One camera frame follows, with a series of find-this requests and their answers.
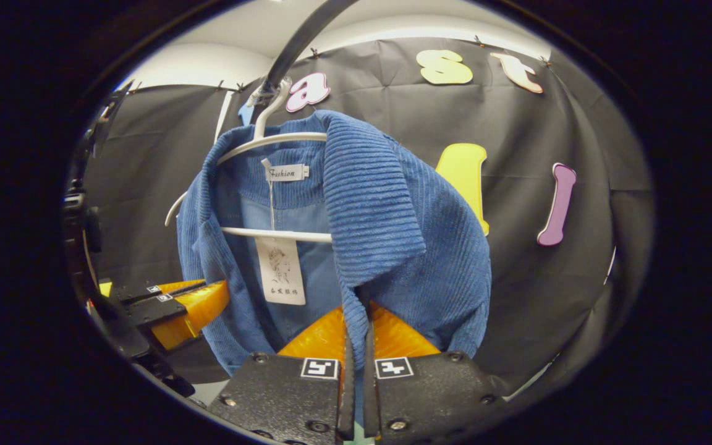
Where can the white clothes hanger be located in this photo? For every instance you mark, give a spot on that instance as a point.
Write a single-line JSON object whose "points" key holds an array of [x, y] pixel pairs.
{"points": [[269, 141]]}

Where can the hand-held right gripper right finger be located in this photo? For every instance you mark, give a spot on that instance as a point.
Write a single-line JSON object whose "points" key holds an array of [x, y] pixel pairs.
{"points": [[436, 389]]}

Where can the black clothes rack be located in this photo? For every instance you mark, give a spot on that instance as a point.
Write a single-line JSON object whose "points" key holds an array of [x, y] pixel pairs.
{"points": [[300, 43]]}

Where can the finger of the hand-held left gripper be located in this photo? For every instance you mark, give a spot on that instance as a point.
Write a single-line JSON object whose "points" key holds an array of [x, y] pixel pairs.
{"points": [[139, 292], [152, 312]]}

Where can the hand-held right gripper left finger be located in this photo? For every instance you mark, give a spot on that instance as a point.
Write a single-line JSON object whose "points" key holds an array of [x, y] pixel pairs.
{"points": [[282, 395]]}

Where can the black backdrop cloth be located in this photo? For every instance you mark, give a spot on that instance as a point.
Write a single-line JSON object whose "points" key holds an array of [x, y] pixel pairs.
{"points": [[547, 123]]}

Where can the white paper hang tag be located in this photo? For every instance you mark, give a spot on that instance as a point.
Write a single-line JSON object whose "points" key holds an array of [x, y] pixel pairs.
{"points": [[280, 272]]}

